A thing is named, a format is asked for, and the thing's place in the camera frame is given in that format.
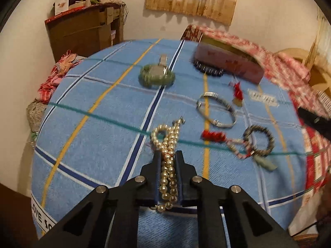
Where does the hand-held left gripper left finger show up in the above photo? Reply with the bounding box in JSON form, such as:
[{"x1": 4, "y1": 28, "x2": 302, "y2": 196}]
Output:
[{"x1": 31, "y1": 150, "x2": 162, "y2": 248}]

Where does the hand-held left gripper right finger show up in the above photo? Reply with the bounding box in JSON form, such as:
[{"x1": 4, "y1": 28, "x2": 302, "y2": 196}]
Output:
[{"x1": 176, "y1": 150, "x2": 298, "y2": 248}]

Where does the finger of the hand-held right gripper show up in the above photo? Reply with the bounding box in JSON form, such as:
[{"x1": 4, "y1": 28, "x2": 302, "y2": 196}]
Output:
[{"x1": 297, "y1": 108, "x2": 331, "y2": 138}]

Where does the pearl bead necklace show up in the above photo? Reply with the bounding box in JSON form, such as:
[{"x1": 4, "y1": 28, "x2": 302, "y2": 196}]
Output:
[{"x1": 150, "y1": 117, "x2": 186, "y2": 213}]

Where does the brown bead bracelet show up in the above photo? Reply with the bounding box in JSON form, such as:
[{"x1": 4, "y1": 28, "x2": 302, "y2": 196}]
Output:
[{"x1": 243, "y1": 125, "x2": 278, "y2": 172}]

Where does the red tassel pink bead string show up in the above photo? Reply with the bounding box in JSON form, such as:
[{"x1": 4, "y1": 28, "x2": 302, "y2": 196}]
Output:
[{"x1": 201, "y1": 130, "x2": 255, "y2": 160}]

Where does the silver metal bangle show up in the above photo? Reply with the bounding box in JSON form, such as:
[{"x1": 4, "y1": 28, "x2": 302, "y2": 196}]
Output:
[{"x1": 196, "y1": 92, "x2": 237, "y2": 129}]

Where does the red tassel pendant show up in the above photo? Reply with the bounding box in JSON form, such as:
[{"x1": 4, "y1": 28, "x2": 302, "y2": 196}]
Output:
[{"x1": 229, "y1": 81, "x2": 245, "y2": 108}]

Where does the green jade bangle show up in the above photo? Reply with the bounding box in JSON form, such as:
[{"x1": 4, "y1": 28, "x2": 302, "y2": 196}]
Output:
[{"x1": 139, "y1": 63, "x2": 176, "y2": 87}]

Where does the pink tin box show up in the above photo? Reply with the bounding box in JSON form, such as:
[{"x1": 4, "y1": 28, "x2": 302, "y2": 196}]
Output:
[{"x1": 194, "y1": 35, "x2": 265, "y2": 85}]

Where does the silver wristwatch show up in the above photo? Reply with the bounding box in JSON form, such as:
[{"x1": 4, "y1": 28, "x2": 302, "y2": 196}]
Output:
[{"x1": 150, "y1": 54, "x2": 169, "y2": 77}]

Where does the dark purple bead bracelet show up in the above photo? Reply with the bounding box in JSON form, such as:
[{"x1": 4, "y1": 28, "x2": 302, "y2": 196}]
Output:
[{"x1": 193, "y1": 58, "x2": 224, "y2": 77}]

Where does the striped pillow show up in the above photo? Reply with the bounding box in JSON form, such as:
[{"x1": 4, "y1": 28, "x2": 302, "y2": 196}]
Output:
[{"x1": 312, "y1": 89, "x2": 331, "y2": 109}]

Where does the cream wooden headboard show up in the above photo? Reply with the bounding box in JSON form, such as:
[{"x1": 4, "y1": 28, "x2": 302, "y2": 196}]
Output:
[{"x1": 277, "y1": 48, "x2": 331, "y2": 93}]

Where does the red patterned bedspread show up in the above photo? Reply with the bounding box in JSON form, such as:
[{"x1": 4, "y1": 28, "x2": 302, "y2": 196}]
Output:
[{"x1": 181, "y1": 24, "x2": 331, "y2": 213}]

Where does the blue plaid towel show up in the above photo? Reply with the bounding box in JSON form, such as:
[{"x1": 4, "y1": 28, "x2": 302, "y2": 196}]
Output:
[{"x1": 31, "y1": 39, "x2": 309, "y2": 248}]

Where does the beige patterned side curtain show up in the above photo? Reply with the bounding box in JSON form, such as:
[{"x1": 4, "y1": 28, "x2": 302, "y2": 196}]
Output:
[{"x1": 305, "y1": 8, "x2": 331, "y2": 69}]

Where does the grey woven bag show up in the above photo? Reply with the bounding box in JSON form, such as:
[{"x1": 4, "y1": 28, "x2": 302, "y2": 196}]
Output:
[{"x1": 26, "y1": 99, "x2": 47, "y2": 133}]

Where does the pink clothes pile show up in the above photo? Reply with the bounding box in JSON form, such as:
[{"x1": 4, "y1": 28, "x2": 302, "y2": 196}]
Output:
[{"x1": 38, "y1": 50, "x2": 86, "y2": 104}]

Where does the brown wooden desk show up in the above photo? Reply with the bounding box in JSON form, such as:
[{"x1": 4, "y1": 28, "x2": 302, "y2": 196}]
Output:
[{"x1": 44, "y1": 3, "x2": 126, "y2": 63}]

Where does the flat red box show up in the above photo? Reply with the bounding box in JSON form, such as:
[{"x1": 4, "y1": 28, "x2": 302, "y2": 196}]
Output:
[{"x1": 44, "y1": 6, "x2": 86, "y2": 25}]

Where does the white cardboard box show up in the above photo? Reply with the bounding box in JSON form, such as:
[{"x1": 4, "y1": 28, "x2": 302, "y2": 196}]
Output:
[{"x1": 53, "y1": 0, "x2": 71, "y2": 15}]

